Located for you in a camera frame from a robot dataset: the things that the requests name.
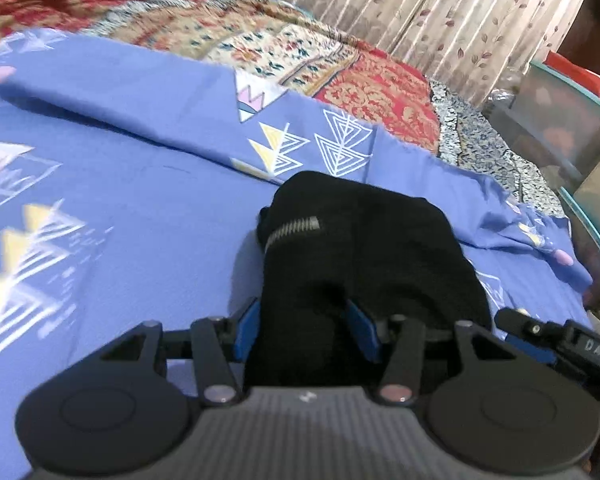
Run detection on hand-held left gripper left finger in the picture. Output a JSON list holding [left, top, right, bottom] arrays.
[[99, 297, 260, 407]]

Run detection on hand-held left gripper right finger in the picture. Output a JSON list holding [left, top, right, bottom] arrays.
[[344, 298, 532, 407]]

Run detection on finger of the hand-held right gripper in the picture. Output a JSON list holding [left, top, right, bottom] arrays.
[[494, 307, 565, 362]]

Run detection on black pants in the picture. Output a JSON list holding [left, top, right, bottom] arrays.
[[242, 170, 494, 389]]

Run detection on blue printed bedsheet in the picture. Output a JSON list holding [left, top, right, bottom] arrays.
[[0, 27, 597, 480]]

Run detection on translucent storage box teal rim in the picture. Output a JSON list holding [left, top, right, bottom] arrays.
[[484, 58, 600, 201]]

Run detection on red floral patterned quilt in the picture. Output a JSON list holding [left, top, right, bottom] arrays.
[[0, 0, 572, 221]]

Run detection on beige leaf print curtain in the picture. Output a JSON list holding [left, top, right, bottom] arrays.
[[200, 0, 600, 112]]

